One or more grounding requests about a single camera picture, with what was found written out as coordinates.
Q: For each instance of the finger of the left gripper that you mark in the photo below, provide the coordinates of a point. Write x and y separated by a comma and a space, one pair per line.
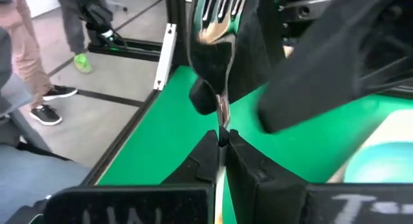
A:
322, 72
255, 56

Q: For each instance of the background black frame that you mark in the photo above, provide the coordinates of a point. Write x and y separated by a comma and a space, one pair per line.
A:
129, 49

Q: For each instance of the black aluminium frame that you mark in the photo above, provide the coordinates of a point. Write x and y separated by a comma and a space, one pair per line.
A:
175, 30

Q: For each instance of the green table mat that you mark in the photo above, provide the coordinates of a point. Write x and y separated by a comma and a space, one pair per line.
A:
161, 137

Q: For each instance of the white metal bracket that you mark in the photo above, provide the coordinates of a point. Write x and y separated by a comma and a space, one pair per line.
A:
164, 56

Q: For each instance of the cream plastic tray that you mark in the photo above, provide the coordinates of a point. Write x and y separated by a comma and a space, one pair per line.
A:
400, 124

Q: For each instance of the person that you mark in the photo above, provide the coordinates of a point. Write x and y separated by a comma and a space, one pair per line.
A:
72, 27
26, 56

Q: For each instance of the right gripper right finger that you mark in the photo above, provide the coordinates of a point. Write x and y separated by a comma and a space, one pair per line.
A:
274, 198

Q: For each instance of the white cabinet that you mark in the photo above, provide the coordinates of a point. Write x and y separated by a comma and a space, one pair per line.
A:
42, 3

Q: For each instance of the metal fork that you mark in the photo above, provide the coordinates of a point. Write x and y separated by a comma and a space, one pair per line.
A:
222, 112

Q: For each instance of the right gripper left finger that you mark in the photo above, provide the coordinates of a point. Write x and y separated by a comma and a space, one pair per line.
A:
135, 204

